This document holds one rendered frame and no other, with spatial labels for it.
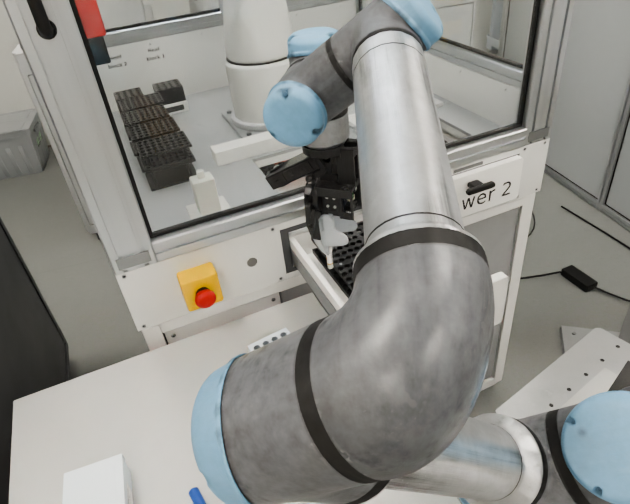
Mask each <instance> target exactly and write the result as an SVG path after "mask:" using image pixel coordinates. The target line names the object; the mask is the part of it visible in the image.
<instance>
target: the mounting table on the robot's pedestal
mask: <svg viewBox="0 0 630 504"><path fill-rule="evenodd" d="M628 360H629V361H630V344H629V343H627V342H625V341H623V340H622V339H620V338H618V337H616V336H614V335H613V334H611V333H609V332H607V331H605V330H604V329H601V328H595V329H593V330H592V331H591V332H590V333H588V334H587V335H586V336H585V337H584V338H582V339H581V340H580V341H579V342H578V343H576V344H575V345H574V346H573V347H571V348H570V349H569V350H568V351H567V352H565V353H564V354H563V355H562V356H561V357H559V358H558V359H557V360H556V361H555V362H553V363H552V364H551V365H550V366H549V367H547V368H546V369H545V370H544V371H542V372H541V373H540V374H539V375H538V376H536V377H535V378H534V379H533V380H532V381H530V382H529V383H528V384H527V385H526V386H524V387H523V388H522V389H521V390H520V391H518V392H517V393H516V394H515V395H513V396H512V397H511V398H510V399H509V400H507V401H506V402H505V403H504V404H503V405H501V406H500V407H499V408H498V409H497V410H495V413H498V414H503V415H507V416H510V417H512V418H515V419H520V418H525V417H529V416H532V415H536V414H540V413H544V412H548V411H552V410H556V409H559V408H560V407H562V406H563V405H564V404H565V403H566V402H567V401H568V400H569V399H570V398H572V397H573V396H574V395H575V394H576V393H577V392H578V391H579V390H580V389H582V388H583V387H584V386H585V385H586V384H587V383H588V382H589V381H590V380H592V379H593V378H594V377H595V376H596V375H597V374H598V373H599V372H601V371H602V370H603V369H604V368H607V369H608V370H610V371H612V372H613V373H615V374H617V375H619V373H620V372H621V370H622V369H623V367H624V365H625V364H626V362H627V361H628Z"/></svg>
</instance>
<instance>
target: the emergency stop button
mask: <svg viewBox="0 0 630 504"><path fill-rule="evenodd" d="M215 301H216V295H215V293H214V292H213V291H212V290H209V289H204V290H201V291H200V292H198V293H197V294H196V296H195V303H196V305H197V306H198V307H199V308H209V307H211V306H212V305H213V304H214V303H215Z"/></svg>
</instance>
